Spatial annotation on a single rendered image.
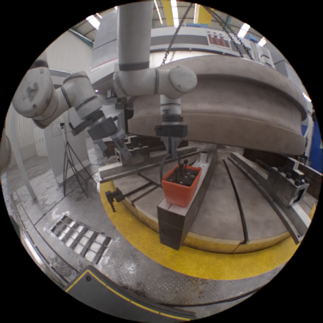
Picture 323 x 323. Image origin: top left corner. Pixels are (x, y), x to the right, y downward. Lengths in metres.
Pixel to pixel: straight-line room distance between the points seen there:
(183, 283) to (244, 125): 1.39
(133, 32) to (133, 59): 0.07
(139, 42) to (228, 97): 1.03
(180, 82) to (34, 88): 0.32
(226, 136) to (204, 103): 0.40
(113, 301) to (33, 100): 0.82
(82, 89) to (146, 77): 0.19
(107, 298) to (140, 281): 0.39
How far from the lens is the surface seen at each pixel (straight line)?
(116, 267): 1.14
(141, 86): 0.33
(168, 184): 0.44
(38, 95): 0.23
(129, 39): 0.31
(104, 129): 0.34
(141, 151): 1.57
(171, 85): 0.33
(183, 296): 1.05
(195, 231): 0.89
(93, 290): 0.82
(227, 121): 1.03
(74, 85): 0.39
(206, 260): 1.13
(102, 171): 1.59
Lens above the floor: 1.04
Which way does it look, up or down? 21 degrees down
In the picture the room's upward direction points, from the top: 2 degrees counter-clockwise
